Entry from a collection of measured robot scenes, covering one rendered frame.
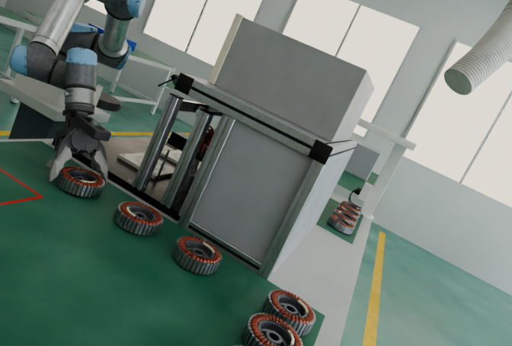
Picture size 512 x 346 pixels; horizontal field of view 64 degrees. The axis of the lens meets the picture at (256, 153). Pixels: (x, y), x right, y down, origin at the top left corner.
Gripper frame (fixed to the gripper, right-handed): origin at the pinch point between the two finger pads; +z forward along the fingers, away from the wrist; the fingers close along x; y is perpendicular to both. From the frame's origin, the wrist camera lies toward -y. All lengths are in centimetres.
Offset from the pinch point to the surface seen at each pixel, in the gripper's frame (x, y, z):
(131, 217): -2.1, -17.7, 8.3
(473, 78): -159, -69, -54
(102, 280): 12.7, -29.4, 19.1
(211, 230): -23.5, -22.7, 12.2
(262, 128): -23.1, -39.8, -12.7
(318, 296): -41, -44, 29
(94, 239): 7.5, -18.5, 12.6
